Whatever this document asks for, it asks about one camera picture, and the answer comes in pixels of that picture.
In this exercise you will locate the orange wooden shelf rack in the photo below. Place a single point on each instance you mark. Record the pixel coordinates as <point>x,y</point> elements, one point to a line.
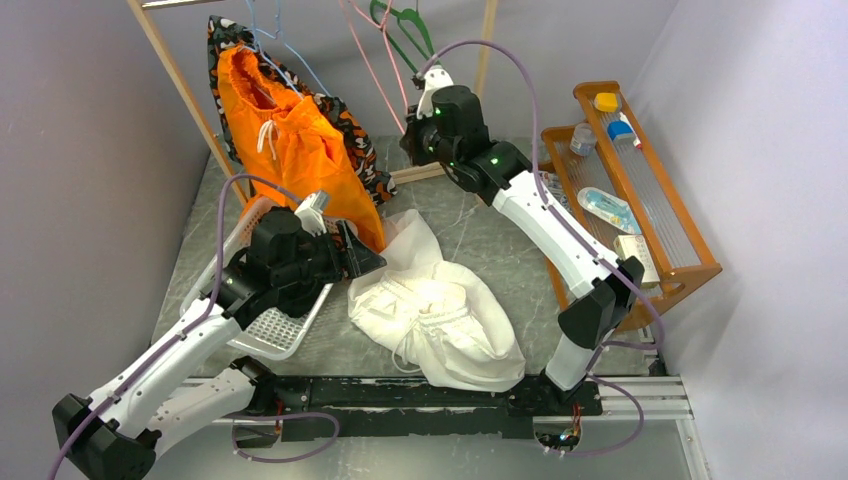
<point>680,253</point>

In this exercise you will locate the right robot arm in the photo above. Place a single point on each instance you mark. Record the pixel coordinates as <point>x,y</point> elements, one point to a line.
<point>446,127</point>

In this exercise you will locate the pink hanger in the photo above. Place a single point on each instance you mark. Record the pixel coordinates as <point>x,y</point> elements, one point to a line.
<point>371,40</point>

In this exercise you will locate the white plastic basket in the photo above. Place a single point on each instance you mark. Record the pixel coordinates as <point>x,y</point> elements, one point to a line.
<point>262,266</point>

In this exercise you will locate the green plastic hanger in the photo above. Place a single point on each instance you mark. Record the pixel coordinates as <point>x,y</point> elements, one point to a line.
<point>410,38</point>

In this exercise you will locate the red white marker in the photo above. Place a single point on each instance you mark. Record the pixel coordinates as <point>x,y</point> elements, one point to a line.
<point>636,141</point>

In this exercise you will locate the yellow sponge block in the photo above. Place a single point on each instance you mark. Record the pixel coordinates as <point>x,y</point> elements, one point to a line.
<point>608,102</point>

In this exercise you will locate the blue wire hanger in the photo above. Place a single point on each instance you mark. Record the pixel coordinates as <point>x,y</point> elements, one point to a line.
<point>269,33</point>

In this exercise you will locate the patterned dark shorts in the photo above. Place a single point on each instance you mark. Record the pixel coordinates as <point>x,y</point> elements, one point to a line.
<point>224,34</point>

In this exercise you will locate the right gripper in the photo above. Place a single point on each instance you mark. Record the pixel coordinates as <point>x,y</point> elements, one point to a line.
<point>410,140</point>

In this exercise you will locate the small plastic bottle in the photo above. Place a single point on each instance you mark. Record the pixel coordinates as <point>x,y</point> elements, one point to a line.
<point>583,141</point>

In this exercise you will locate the wooden clothes rack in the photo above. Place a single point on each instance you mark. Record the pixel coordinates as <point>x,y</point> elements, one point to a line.
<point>141,11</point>

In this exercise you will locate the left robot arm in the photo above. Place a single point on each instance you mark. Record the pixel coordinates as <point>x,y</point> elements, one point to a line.
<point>184,381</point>

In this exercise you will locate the white red box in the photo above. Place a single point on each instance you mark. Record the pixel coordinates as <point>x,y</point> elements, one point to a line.
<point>635,245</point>

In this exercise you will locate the snack packet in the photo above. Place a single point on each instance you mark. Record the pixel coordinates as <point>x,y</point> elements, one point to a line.
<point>554,186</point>

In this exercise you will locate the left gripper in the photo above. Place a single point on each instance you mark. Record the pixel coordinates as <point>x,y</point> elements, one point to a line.
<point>354,259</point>

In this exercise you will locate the orange shorts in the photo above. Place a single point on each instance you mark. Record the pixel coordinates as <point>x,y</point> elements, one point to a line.
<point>280,135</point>

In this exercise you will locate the white shorts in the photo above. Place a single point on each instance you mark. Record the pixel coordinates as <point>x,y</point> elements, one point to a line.
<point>436,317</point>

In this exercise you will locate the blue eraser block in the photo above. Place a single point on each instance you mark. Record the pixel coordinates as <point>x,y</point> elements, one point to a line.
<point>618,131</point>

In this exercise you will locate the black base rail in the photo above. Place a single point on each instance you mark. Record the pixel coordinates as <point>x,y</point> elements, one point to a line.
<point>401,406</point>

